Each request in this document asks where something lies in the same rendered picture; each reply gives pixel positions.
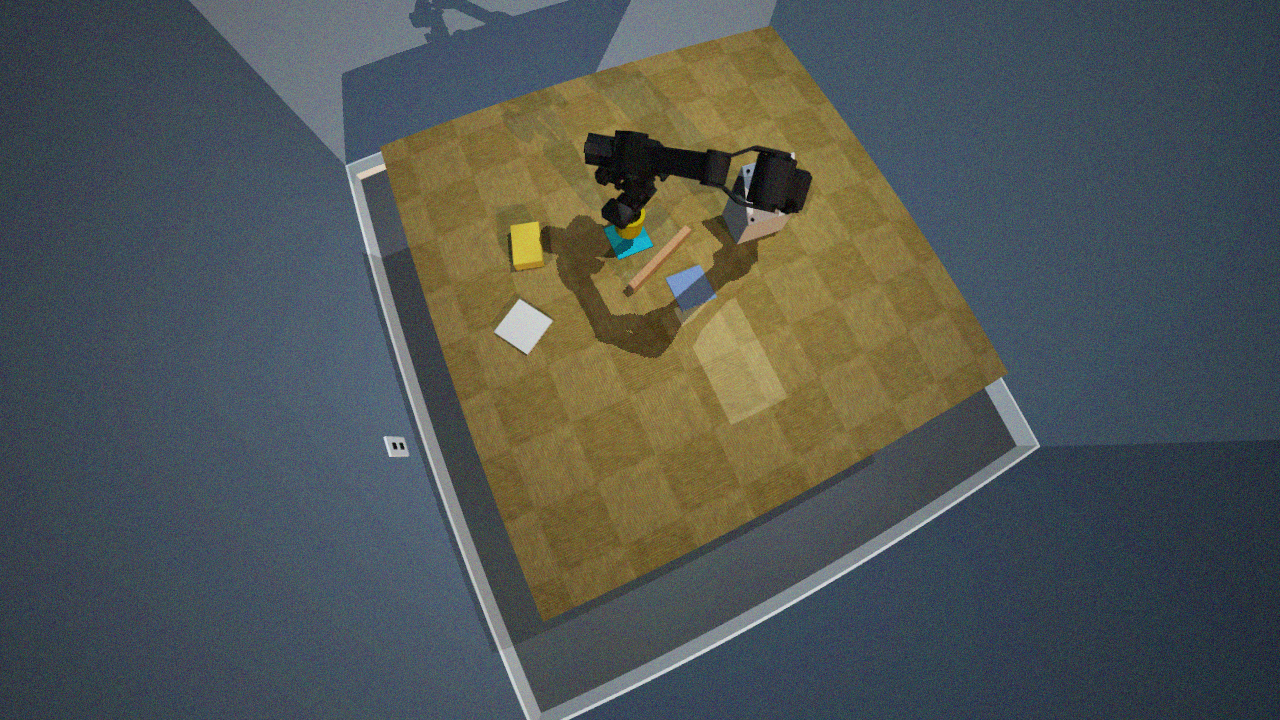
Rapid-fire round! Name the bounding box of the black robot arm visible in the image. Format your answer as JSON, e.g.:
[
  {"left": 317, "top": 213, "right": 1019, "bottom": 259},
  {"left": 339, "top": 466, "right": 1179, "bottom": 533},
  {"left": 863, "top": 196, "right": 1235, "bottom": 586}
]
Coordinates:
[{"left": 584, "top": 129, "right": 812, "bottom": 215}]

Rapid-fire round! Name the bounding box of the orange rectangular bar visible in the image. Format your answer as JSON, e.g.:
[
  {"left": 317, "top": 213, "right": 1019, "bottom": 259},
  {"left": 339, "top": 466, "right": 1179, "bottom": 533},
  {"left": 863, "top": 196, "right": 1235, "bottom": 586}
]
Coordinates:
[{"left": 628, "top": 225, "right": 691, "bottom": 293}]

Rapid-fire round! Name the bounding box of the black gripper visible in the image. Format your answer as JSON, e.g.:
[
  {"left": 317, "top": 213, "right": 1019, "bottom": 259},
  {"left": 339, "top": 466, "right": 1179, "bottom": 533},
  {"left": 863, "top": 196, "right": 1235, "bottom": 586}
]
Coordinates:
[{"left": 602, "top": 177, "right": 657, "bottom": 231}]

